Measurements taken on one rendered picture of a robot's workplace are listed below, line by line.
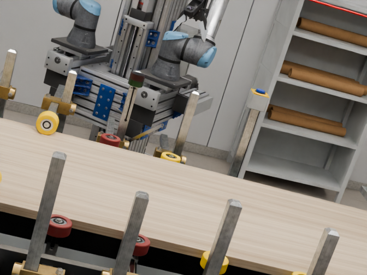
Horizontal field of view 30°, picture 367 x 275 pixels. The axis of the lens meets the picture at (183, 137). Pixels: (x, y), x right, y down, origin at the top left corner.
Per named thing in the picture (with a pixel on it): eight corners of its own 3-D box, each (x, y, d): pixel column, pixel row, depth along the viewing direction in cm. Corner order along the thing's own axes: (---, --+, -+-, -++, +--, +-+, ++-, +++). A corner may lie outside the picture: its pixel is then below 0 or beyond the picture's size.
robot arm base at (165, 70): (157, 69, 352) (162, 51, 350) (183, 79, 348) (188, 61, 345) (144, 72, 339) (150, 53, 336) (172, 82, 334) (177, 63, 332)
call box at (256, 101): (245, 105, 289) (250, 88, 286) (260, 109, 290) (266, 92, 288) (247, 109, 282) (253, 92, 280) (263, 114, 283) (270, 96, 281)
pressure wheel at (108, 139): (95, 156, 281) (101, 130, 277) (113, 160, 282) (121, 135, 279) (94, 162, 273) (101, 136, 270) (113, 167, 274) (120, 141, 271)
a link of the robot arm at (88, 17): (87, 29, 347) (94, 3, 343) (66, 21, 352) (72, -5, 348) (101, 29, 357) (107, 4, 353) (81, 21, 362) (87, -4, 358)
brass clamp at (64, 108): (42, 105, 283) (45, 93, 281) (74, 113, 285) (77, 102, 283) (40, 109, 277) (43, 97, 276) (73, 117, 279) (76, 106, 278)
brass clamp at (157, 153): (152, 156, 293) (155, 146, 292) (182, 164, 295) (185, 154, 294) (152, 162, 287) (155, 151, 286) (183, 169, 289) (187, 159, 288)
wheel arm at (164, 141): (158, 141, 316) (160, 132, 314) (165, 142, 316) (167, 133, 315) (161, 176, 275) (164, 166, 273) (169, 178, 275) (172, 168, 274)
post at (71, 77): (43, 174, 291) (70, 68, 277) (51, 176, 292) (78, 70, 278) (42, 177, 288) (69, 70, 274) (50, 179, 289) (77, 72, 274)
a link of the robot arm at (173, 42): (161, 52, 347) (169, 26, 343) (186, 60, 345) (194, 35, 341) (155, 54, 336) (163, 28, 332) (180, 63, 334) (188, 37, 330)
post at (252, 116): (217, 199, 301) (249, 105, 288) (228, 202, 302) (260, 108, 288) (218, 204, 297) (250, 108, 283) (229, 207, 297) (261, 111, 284)
